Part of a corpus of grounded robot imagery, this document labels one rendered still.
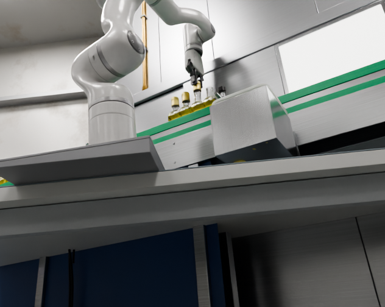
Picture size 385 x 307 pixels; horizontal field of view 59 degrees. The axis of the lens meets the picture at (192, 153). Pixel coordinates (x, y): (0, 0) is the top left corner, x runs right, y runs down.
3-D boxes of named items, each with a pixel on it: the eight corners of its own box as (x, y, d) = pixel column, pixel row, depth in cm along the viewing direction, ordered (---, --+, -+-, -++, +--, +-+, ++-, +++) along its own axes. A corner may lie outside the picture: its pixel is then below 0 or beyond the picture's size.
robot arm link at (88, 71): (110, 94, 82) (107, 21, 92) (61, 123, 91) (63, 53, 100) (144, 112, 92) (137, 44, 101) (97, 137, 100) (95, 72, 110)
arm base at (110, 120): (147, 158, 74) (141, 88, 81) (60, 170, 73) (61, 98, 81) (158, 186, 91) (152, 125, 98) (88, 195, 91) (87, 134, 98)
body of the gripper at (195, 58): (192, 62, 159) (194, 81, 155) (180, 50, 151) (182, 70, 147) (206, 56, 156) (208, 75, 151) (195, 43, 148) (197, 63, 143)
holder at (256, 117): (304, 169, 104) (294, 125, 111) (276, 137, 82) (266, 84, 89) (252, 182, 112) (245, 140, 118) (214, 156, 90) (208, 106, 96)
